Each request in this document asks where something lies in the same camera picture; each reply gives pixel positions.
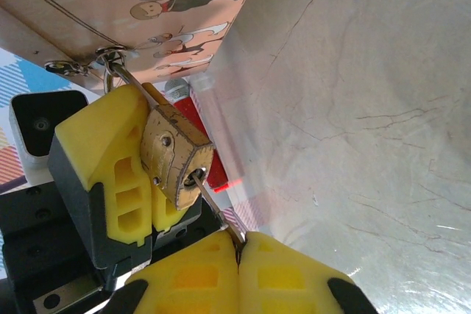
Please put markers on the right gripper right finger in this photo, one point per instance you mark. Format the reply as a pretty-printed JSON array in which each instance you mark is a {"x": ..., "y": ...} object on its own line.
[{"x": 294, "y": 277}]

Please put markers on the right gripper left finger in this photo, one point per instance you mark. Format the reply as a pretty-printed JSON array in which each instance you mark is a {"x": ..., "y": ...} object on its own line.
[{"x": 191, "y": 277}]

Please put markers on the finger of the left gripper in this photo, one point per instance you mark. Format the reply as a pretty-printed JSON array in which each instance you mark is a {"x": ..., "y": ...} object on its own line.
[
  {"x": 99, "y": 159},
  {"x": 163, "y": 214}
]

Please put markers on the silver key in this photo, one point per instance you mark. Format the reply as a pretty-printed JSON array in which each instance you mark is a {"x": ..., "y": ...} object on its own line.
[{"x": 215, "y": 207}]

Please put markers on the brass padlock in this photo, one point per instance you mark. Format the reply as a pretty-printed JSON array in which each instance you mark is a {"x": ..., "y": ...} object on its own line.
[{"x": 169, "y": 152}]

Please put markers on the silver box latch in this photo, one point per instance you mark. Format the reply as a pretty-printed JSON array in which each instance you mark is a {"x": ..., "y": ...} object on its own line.
[{"x": 73, "y": 65}]

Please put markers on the red glitter tube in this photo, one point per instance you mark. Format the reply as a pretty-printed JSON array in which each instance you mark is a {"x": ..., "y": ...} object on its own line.
[{"x": 182, "y": 102}]

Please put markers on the pink cartoon tin box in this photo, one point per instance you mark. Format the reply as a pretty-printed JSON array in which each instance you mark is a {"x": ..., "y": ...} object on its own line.
[{"x": 92, "y": 1}]

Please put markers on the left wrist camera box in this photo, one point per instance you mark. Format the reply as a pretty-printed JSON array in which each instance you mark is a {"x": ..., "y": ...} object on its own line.
[{"x": 40, "y": 134}]

